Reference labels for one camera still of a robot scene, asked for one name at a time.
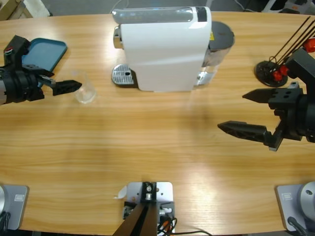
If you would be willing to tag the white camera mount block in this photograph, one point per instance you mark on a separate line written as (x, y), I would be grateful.
(165, 191)

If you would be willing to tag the red coffee capsule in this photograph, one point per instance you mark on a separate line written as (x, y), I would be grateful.
(309, 45)
(277, 76)
(283, 69)

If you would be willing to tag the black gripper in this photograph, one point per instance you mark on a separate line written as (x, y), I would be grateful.
(295, 115)
(24, 86)

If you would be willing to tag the teal plastic tray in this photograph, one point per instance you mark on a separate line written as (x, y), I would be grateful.
(46, 54)

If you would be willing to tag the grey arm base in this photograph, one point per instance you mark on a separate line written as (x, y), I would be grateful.
(14, 206)
(295, 204)

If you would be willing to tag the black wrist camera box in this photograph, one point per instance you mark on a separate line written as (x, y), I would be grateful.
(16, 49)
(301, 64)

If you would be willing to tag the white floor equipment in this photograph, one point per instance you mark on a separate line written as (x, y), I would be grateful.
(275, 6)

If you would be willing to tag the white foam block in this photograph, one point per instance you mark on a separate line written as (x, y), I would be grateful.
(37, 7)

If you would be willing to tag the cardboard box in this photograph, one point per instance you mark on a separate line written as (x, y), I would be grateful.
(9, 8)

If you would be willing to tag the white tape piece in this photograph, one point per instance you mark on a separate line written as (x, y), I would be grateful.
(121, 193)

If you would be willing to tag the clear glass cup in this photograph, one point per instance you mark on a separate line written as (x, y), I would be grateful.
(86, 96)

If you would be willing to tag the clear water tank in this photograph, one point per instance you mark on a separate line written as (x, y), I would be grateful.
(222, 37)

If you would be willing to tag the white capsule coffee machine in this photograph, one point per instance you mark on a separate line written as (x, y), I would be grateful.
(162, 54)

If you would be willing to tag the black capsule holder with rods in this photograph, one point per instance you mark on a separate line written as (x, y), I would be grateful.
(263, 71)

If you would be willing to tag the dark camera post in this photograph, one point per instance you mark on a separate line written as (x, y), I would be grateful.
(145, 216)

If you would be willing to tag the silver coffee machine lever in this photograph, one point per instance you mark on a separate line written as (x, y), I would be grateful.
(152, 16)

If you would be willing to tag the silver drip tray grille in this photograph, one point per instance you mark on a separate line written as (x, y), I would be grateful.
(121, 75)

